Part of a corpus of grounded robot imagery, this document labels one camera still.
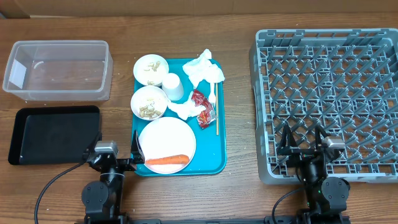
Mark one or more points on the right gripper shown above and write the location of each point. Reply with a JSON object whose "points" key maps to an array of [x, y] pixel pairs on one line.
{"points": [[285, 149]]}

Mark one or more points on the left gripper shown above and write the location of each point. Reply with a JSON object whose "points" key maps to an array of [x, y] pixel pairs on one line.
{"points": [[135, 152]]}

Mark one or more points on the pink bowl with food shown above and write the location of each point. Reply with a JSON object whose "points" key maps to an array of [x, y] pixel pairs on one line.
{"points": [[149, 103]]}

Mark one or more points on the orange carrot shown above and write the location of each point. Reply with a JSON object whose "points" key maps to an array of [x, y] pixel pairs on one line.
{"points": [[176, 159]]}

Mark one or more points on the white paper cup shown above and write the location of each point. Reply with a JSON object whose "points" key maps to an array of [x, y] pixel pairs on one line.
{"points": [[172, 86]]}

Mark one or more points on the white bowl with peanuts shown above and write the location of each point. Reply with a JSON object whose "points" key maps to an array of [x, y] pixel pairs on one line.
{"points": [[150, 70]]}

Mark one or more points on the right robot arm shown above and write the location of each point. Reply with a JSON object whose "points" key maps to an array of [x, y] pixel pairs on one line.
{"points": [[326, 196]]}

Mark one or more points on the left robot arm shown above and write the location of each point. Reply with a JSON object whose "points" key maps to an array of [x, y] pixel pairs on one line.
{"points": [[102, 199]]}

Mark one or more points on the grey dishwasher rack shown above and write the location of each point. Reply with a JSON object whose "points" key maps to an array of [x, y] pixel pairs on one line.
{"points": [[344, 80]]}

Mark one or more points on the large white plate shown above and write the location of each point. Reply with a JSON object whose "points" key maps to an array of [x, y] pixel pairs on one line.
{"points": [[166, 137]]}

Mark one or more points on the teal serving tray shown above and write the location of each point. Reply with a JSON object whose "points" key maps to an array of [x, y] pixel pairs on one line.
{"points": [[210, 156]]}

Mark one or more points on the black plastic tray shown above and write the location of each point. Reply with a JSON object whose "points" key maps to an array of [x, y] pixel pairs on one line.
{"points": [[53, 135]]}

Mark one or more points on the crumpled white napkin middle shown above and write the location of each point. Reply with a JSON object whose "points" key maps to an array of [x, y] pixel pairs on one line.
{"points": [[186, 109]]}

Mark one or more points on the crumpled white napkin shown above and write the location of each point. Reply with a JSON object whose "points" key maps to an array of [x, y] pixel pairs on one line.
{"points": [[202, 68], [186, 109]]}

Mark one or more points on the red snack wrapper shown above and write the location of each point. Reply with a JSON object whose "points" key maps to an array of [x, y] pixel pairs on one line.
{"points": [[207, 114]]}

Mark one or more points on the white plastic fork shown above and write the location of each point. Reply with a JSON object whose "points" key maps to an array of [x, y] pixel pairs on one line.
{"points": [[212, 95]]}

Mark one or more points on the wooden chopstick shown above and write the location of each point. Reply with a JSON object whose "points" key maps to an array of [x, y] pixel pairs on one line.
{"points": [[217, 112]]}

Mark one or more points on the clear plastic bin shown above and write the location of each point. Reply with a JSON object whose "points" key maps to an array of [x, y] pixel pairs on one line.
{"points": [[59, 70]]}

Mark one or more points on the crumpled white napkin top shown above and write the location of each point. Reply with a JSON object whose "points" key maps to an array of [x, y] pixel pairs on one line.
{"points": [[202, 68]]}

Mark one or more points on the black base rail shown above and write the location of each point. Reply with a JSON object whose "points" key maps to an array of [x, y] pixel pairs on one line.
{"points": [[266, 220]]}

